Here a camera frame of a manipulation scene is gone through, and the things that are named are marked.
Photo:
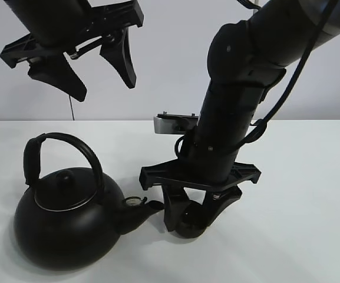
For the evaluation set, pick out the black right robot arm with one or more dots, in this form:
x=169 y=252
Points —
x=253 y=66

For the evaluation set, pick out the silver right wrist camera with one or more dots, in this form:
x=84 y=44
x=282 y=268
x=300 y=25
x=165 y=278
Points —
x=165 y=123

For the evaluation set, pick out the small black teacup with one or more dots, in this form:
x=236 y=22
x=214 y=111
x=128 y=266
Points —
x=192 y=221

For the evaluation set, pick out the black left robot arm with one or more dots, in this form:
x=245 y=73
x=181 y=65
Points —
x=72 y=28

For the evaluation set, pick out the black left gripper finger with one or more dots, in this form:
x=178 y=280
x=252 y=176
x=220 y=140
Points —
x=57 y=72
x=116 y=50

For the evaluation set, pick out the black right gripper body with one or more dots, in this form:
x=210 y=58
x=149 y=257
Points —
x=174 y=173

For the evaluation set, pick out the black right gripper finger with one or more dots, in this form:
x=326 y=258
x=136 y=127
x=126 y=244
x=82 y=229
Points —
x=176 y=201
x=215 y=203

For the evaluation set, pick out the black round tea kettle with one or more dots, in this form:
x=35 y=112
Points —
x=72 y=217

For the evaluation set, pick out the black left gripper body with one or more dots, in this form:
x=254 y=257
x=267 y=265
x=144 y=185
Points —
x=66 y=24

